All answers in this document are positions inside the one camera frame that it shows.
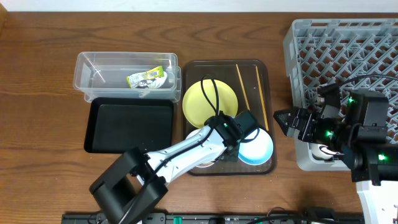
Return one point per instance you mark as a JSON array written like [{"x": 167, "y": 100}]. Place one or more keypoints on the black plastic tray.
[{"x": 116, "y": 125}]

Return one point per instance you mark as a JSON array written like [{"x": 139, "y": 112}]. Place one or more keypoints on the wooden chopstick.
[
  {"x": 242, "y": 87},
  {"x": 262, "y": 99}
]

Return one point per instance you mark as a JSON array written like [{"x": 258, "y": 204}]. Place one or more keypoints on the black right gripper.
[{"x": 313, "y": 117}]

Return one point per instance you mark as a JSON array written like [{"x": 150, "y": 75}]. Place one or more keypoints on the grey dishwasher rack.
[{"x": 360, "y": 53}]

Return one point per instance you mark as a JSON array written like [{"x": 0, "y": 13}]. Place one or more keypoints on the white pink bowl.
[{"x": 205, "y": 164}]

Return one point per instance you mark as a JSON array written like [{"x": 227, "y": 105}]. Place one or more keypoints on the clear plastic bin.
[{"x": 103, "y": 74}]

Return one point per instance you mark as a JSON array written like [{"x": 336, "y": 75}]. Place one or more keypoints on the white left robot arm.
[{"x": 129, "y": 189}]

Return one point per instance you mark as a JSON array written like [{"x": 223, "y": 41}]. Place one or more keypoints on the dark brown serving tray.
[{"x": 225, "y": 71}]

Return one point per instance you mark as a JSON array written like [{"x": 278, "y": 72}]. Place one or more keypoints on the yellow plate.
[{"x": 197, "y": 109}]

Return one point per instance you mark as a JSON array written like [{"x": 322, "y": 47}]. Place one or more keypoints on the yellow green snack wrapper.
[{"x": 135, "y": 79}]

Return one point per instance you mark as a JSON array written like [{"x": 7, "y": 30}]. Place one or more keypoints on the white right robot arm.
[{"x": 375, "y": 174}]

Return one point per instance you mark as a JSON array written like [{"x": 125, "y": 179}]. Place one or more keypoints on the blue bowl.
[{"x": 256, "y": 148}]

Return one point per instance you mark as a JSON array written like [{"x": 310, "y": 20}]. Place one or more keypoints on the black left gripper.
[{"x": 232, "y": 154}]

